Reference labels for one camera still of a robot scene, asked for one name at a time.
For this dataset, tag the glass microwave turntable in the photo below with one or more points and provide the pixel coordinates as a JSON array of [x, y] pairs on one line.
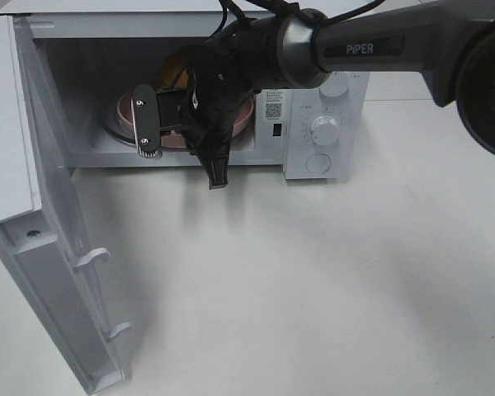
[[117, 128]]

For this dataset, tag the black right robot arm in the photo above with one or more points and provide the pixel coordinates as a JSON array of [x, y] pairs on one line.
[[450, 43]]

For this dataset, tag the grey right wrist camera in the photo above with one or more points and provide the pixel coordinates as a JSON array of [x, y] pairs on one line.
[[155, 113]]

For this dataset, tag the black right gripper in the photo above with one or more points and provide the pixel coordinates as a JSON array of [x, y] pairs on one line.
[[216, 93]]

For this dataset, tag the toy burger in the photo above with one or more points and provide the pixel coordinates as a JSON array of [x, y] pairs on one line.
[[173, 73]]

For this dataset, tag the white microwave door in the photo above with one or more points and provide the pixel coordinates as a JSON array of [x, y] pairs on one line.
[[43, 240]]

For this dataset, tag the white microwave oven body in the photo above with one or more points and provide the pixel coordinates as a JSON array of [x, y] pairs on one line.
[[99, 50]]

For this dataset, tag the white microwave knob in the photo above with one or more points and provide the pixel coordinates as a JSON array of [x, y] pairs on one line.
[[324, 130], [335, 86]]

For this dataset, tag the pink round plate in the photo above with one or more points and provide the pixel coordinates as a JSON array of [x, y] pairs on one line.
[[173, 141]]

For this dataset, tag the round door release button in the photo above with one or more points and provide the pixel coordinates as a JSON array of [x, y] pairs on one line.
[[319, 163]]

